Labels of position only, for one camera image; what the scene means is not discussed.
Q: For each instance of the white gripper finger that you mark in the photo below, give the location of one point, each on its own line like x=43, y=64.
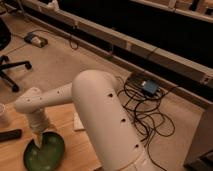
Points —
x=38, y=139

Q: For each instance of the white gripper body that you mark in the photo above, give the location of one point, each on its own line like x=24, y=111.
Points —
x=38, y=121

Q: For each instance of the green ceramic bowl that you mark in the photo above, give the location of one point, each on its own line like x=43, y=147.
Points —
x=46, y=158

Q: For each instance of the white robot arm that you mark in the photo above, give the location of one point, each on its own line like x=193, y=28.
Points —
x=93, y=94

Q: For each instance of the black remote control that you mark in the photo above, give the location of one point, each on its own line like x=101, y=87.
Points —
x=10, y=135

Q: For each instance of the white paper cup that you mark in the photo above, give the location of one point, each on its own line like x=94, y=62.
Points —
x=5, y=119

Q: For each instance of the white sponge block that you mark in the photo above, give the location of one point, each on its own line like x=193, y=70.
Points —
x=78, y=126

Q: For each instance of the power strip on floor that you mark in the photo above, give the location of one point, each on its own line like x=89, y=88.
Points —
x=35, y=40

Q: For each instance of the black office chair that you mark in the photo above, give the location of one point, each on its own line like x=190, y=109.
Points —
x=5, y=38

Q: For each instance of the blue power adapter box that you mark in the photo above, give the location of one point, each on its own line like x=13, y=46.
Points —
x=149, y=87

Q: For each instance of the dark cabinet at right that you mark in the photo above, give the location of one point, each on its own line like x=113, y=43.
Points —
x=200, y=154

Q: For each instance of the long white shelf rail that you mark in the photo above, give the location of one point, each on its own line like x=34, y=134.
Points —
x=178, y=64

